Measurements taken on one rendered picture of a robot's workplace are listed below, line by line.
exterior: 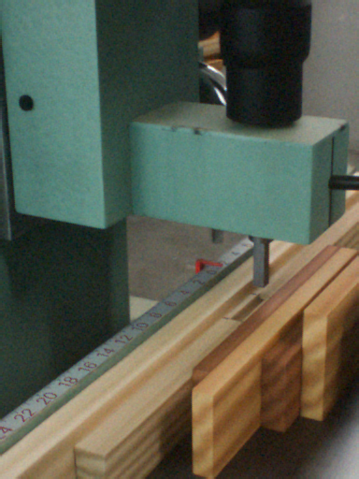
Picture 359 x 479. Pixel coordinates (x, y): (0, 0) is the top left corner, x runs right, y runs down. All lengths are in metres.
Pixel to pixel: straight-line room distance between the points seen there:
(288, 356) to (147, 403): 0.09
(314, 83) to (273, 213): 3.89
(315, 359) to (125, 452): 0.14
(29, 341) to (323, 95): 3.79
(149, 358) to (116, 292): 0.28
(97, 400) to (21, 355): 0.23
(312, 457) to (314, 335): 0.07
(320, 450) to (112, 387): 0.13
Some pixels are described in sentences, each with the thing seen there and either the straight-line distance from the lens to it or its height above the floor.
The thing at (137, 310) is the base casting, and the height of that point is 0.80.
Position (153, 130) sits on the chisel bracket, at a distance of 0.65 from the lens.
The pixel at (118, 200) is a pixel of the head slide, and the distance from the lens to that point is 0.66.
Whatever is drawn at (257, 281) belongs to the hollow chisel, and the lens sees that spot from 0.68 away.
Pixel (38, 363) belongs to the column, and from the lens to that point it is 0.78.
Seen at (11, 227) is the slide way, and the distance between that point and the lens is 0.70.
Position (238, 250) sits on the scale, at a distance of 0.73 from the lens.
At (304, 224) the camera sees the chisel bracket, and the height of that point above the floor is 1.02.
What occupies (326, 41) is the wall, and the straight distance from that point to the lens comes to 4.44.
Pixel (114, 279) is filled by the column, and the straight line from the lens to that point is 0.86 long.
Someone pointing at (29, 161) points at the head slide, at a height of 1.04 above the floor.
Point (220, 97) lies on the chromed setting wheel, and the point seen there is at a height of 1.05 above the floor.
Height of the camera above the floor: 1.23
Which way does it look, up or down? 22 degrees down
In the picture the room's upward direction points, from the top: 1 degrees counter-clockwise
